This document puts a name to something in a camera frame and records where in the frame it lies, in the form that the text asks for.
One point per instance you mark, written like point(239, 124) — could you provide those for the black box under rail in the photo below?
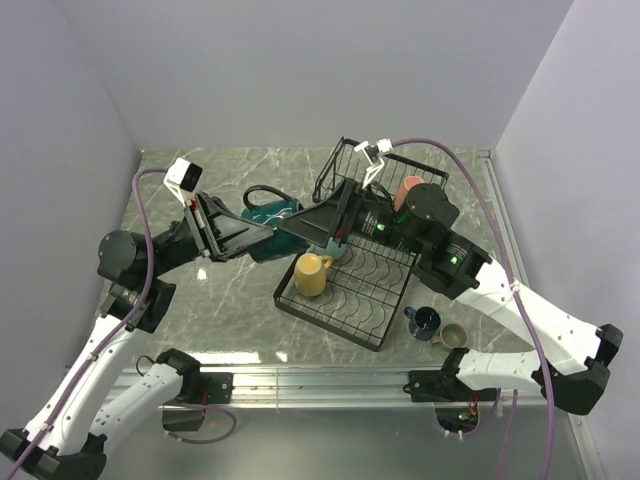
point(181, 419)

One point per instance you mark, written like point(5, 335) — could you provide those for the cream yellow mug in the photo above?
point(310, 274)

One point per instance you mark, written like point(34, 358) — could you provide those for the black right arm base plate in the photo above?
point(436, 387)

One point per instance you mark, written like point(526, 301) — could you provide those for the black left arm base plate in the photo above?
point(217, 387)

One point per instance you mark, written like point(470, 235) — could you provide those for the white aluminium side rail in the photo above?
point(493, 337)

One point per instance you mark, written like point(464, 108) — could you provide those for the aluminium front rail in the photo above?
point(338, 386)

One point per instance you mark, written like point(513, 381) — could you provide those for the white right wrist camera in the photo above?
point(373, 155)

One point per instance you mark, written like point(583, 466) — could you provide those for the grey-green ceramic mug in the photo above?
point(451, 336)

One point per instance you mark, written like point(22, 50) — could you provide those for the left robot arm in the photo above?
point(72, 436)

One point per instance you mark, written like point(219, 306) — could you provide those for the dark blue glazed mug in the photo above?
point(423, 322)

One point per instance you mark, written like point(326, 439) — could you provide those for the black wire dish rack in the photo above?
point(365, 285)

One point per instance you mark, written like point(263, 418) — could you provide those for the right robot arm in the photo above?
point(569, 360)

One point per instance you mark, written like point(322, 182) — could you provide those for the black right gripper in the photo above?
point(334, 216)

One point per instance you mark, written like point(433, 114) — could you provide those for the pink mug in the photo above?
point(402, 191)

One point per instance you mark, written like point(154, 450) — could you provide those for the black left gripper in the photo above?
point(218, 231)

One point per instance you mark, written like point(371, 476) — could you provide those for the light blue mug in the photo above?
point(332, 249)

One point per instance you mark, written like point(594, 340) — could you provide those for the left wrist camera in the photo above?
point(182, 178)

